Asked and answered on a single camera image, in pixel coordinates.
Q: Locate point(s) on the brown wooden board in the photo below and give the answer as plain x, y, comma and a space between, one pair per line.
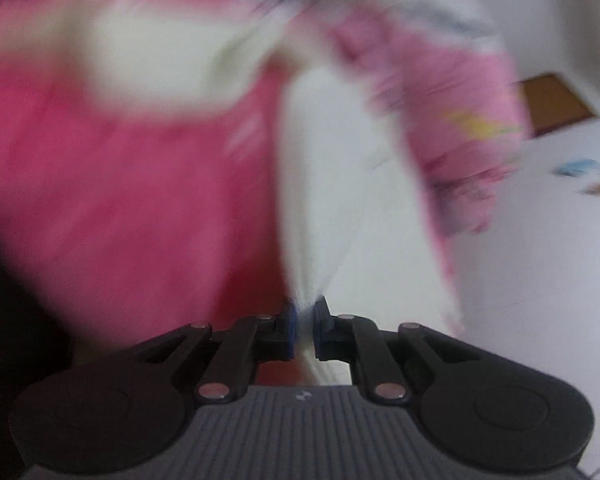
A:
560, 105

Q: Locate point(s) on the white knit sweater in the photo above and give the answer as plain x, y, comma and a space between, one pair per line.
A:
340, 210

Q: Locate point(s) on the pink floral bed sheet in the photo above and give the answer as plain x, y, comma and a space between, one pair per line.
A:
130, 210

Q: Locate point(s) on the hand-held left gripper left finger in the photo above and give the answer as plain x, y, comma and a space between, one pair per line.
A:
291, 327

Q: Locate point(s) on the brown wall sticker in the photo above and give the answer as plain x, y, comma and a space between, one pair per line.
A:
595, 189

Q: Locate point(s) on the pink carrot print quilt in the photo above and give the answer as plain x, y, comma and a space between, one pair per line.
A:
455, 110

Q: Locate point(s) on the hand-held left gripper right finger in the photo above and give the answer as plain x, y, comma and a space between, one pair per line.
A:
320, 327

